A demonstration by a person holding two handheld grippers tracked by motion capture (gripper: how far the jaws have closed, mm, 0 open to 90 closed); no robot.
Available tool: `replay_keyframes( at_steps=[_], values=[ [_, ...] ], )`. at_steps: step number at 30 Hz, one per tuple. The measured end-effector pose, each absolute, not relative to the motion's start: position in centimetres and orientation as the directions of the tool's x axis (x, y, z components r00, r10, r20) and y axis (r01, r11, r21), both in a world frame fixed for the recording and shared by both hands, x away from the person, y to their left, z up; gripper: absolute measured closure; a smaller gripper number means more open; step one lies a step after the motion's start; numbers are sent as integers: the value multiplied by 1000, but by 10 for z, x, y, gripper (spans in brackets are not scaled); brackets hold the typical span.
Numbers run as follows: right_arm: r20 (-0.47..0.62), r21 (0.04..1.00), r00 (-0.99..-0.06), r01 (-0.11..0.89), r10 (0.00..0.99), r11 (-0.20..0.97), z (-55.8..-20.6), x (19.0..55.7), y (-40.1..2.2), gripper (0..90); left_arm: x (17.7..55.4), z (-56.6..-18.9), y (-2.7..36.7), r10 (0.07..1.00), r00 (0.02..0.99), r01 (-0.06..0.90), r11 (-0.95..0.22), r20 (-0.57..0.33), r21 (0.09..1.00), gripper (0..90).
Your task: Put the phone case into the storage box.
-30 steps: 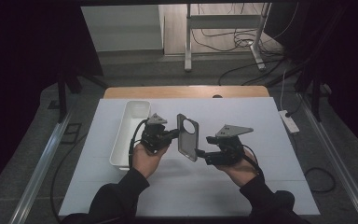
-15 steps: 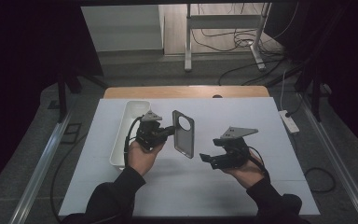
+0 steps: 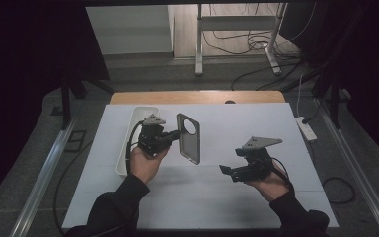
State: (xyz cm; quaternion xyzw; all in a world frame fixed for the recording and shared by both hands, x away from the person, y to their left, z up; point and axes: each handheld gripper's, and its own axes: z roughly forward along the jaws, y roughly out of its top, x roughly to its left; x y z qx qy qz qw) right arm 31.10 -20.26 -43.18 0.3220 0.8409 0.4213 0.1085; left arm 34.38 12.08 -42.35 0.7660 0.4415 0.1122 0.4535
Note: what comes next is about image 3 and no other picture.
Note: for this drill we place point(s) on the white power strip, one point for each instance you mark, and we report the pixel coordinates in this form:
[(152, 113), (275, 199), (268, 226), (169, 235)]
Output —
[(306, 129)]

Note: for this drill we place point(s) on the white metal stand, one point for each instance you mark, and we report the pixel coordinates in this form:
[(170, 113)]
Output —
[(199, 49)]

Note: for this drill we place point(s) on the person's left hand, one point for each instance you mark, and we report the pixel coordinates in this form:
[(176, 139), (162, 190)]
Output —
[(144, 168)]

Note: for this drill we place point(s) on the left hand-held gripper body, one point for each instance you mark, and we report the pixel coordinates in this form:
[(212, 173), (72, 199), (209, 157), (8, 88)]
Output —
[(151, 138)]

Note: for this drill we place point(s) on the person's right hand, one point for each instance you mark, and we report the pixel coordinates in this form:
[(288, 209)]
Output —
[(273, 187)]

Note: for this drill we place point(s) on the grey phone case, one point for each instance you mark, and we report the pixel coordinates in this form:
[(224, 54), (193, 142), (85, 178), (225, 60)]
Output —
[(190, 148)]

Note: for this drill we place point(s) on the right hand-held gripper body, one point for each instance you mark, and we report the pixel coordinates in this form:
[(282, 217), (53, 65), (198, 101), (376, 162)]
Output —
[(260, 164)]

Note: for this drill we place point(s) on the aluminium rail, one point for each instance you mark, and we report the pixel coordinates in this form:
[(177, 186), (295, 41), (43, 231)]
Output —
[(358, 177), (42, 177)]

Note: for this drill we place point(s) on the white table cover sheet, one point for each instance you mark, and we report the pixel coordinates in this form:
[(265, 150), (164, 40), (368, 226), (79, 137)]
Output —
[(230, 204)]

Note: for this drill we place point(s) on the white plastic tray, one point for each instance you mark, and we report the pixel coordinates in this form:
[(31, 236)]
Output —
[(143, 112)]

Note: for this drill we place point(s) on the black stand leg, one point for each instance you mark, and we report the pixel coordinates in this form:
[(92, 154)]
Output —
[(65, 105), (335, 105)]

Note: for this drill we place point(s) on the white board panel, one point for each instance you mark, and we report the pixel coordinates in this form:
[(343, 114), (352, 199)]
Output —
[(128, 29)]

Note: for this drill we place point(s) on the dark curtain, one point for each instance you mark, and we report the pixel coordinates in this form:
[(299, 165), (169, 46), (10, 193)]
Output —
[(19, 82), (368, 65)]

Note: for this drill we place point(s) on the wooden table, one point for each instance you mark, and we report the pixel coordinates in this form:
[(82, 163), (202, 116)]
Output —
[(177, 97)]

